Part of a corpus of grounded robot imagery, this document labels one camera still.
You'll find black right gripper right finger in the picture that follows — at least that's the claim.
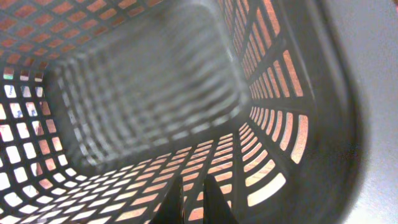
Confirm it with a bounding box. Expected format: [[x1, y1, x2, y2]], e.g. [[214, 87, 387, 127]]
[[203, 174, 238, 224]]

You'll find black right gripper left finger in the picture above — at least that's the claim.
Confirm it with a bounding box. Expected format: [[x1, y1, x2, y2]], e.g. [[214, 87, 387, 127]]
[[149, 176, 184, 224]]

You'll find grey plastic mesh basket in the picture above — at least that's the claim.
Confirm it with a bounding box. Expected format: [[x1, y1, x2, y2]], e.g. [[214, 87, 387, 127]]
[[1, 0, 362, 223]]

